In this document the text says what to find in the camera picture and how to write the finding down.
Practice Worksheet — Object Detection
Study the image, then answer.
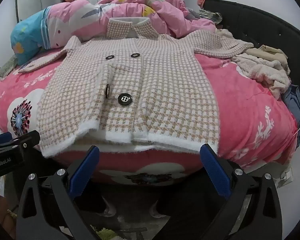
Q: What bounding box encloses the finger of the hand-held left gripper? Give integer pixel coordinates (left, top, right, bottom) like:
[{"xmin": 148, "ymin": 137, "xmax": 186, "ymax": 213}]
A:
[
  {"xmin": 0, "ymin": 132, "xmax": 13, "ymax": 147},
  {"xmin": 0, "ymin": 130, "xmax": 41, "ymax": 154}
]

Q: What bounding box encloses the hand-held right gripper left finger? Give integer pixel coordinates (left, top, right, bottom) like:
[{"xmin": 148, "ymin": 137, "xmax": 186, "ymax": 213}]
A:
[{"xmin": 16, "ymin": 145, "xmax": 100, "ymax": 240}]

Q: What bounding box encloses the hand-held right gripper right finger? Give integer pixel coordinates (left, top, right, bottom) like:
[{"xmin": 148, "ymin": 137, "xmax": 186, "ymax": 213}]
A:
[{"xmin": 200, "ymin": 144, "xmax": 283, "ymax": 240}]

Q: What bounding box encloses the beige houndstooth knit coat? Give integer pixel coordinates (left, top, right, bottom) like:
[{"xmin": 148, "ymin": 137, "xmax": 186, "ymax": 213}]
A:
[{"xmin": 17, "ymin": 17, "xmax": 254, "ymax": 158}]

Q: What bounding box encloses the green fluffy cloth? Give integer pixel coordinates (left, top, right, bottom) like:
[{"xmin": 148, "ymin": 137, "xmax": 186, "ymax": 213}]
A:
[{"xmin": 97, "ymin": 227, "xmax": 118, "ymax": 240}]

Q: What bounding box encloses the pink floral blanket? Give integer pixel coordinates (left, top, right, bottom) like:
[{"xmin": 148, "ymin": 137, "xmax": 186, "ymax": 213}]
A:
[{"xmin": 0, "ymin": 47, "xmax": 300, "ymax": 185}]

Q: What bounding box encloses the grey patterned cloth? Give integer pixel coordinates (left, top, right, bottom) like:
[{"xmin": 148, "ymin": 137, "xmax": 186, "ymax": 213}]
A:
[{"xmin": 0, "ymin": 55, "xmax": 19, "ymax": 82}]

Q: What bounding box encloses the blue denim garment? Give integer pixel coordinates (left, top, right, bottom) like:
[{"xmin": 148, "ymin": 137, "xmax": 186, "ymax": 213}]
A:
[{"xmin": 282, "ymin": 84, "xmax": 300, "ymax": 130}]

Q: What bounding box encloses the beige fluffy garment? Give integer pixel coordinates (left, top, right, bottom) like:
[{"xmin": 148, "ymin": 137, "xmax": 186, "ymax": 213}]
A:
[{"xmin": 231, "ymin": 54, "xmax": 292, "ymax": 98}]

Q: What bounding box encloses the pink cartoon print quilt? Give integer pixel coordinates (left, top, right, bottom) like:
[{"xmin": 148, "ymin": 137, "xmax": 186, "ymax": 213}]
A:
[{"xmin": 10, "ymin": 0, "xmax": 217, "ymax": 65}]

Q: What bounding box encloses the white cabinet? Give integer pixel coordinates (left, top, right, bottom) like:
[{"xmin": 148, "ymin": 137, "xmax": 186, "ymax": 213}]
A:
[{"xmin": 15, "ymin": 0, "xmax": 65, "ymax": 22}]

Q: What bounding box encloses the black bed headboard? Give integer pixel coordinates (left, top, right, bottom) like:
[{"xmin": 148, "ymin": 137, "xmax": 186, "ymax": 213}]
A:
[{"xmin": 202, "ymin": 0, "xmax": 300, "ymax": 150}]

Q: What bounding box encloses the camouflage garment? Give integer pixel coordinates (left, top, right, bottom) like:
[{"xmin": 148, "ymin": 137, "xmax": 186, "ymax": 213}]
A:
[{"xmin": 199, "ymin": 9, "xmax": 223, "ymax": 25}]

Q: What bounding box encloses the white wall socket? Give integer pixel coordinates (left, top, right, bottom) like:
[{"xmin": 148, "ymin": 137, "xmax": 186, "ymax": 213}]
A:
[{"xmin": 281, "ymin": 167, "xmax": 294, "ymax": 182}]

